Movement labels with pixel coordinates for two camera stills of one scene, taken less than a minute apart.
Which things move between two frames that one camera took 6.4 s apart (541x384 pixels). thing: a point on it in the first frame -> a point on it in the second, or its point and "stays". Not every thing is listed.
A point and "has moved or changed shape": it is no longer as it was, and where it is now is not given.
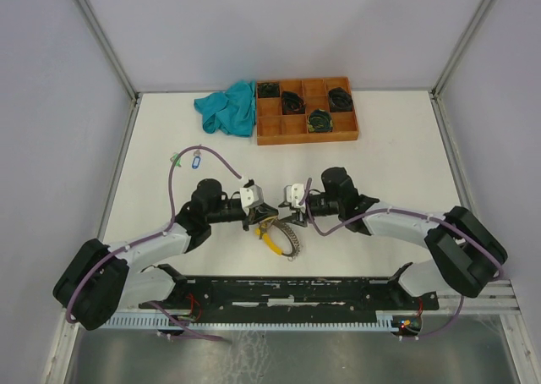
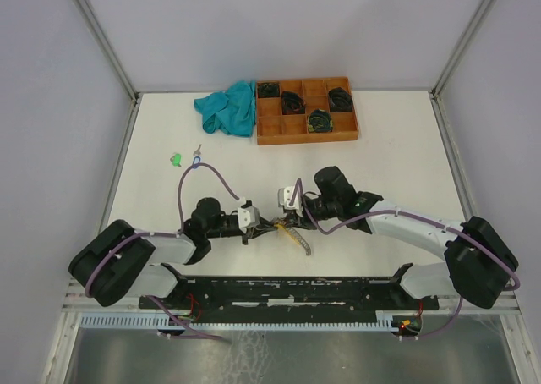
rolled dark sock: x=266 y=90 stays
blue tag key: x=196 y=159 stays
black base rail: x=215 y=298 stays
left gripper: x=258 y=214 -> x=263 y=227
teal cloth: x=231 y=112 stays
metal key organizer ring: x=296 y=249 has moved or changed shape
